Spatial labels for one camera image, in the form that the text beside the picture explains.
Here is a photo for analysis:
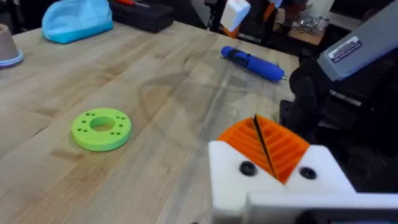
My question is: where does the red handled tool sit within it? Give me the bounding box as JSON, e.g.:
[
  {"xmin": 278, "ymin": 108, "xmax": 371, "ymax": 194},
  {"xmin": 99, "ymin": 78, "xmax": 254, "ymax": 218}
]
[{"xmin": 115, "ymin": 0, "xmax": 150, "ymax": 8}]

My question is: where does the blue electric screwdriver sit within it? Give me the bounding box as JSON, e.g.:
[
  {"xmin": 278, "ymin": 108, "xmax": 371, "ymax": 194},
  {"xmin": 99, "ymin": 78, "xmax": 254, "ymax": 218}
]
[{"xmin": 220, "ymin": 45, "xmax": 289, "ymax": 83}]

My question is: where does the finger of the white orange right gripper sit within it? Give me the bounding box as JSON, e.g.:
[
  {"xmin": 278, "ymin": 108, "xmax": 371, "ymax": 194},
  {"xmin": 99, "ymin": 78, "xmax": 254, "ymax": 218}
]
[
  {"xmin": 262, "ymin": 0, "xmax": 284, "ymax": 22},
  {"xmin": 220, "ymin": 0, "xmax": 252, "ymax": 39}
]

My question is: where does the heap of shiny metal parts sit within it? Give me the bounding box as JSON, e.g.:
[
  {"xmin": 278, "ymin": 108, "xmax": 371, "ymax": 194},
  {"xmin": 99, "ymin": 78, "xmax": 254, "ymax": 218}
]
[{"xmin": 292, "ymin": 15, "xmax": 331, "ymax": 35}]

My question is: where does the green disc with holes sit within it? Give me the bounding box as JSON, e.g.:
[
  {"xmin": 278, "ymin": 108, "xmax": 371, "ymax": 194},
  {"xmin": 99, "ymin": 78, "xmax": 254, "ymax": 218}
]
[{"xmin": 71, "ymin": 107, "xmax": 132, "ymax": 152}]

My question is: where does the black tool case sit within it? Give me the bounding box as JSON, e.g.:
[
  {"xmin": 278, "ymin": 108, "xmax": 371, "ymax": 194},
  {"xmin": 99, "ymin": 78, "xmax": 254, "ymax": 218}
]
[{"xmin": 108, "ymin": 0, "xmax": 175, "ymax": 34}]

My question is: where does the white orange left gripper right finger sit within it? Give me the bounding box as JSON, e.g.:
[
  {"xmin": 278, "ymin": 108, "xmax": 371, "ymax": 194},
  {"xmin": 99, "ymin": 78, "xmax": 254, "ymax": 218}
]
[{"xmin": 256, "ymin": 114, "xmax": 357, "ymax": 194}]

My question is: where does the light blue tub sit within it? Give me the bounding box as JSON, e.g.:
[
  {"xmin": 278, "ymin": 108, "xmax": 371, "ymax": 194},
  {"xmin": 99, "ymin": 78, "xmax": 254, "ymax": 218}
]
[{"xmin": 41, "ymin": 0, "xmax": 114, "ymax": 45}]

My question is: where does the white orange left gripper left finger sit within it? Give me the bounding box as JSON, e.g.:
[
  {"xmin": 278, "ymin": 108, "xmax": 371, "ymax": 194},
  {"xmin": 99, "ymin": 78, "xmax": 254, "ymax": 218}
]
[{"xmin": 208, "ymin": 115, "xmax": 285, "ymax": 224}]

